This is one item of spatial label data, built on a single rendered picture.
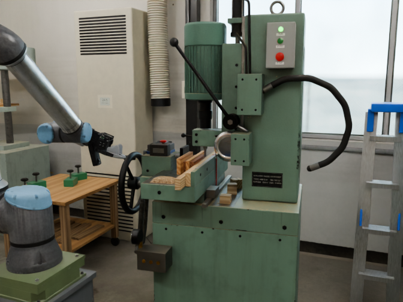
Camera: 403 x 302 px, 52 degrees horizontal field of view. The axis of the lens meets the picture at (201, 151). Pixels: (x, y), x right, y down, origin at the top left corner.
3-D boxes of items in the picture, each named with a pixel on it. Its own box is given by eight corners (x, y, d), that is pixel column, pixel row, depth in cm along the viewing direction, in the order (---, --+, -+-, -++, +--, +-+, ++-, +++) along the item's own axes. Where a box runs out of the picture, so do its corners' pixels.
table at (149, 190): (170, 165, 213) (170, 154, 212) (228, 168, 205) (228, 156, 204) (117, 197, 156) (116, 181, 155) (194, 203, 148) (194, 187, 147)
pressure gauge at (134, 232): (137, 245, 168) (136, 226, 167) (145, 245, 167) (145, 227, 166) (130, 251, 162) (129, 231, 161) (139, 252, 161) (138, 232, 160)
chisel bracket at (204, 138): (196, 147, 182) (196, 127, 181) (227, 148, 179) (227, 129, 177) (191, 149, 175) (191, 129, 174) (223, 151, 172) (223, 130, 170)
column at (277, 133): (249, 186, 187) (253, 22, 175) (300, 189, 182) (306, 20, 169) (241, 199, 166) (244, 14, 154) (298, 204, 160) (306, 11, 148)
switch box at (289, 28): (267, 68, 155) (268, 24, 152) (294, 68, 152) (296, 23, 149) (265, 68, 149) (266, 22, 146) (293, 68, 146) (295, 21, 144)
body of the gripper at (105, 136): (108, 138, 187) (85, 129, 189) (102, 156, 189) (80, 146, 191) (116, 136, 194) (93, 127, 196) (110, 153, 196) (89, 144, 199)
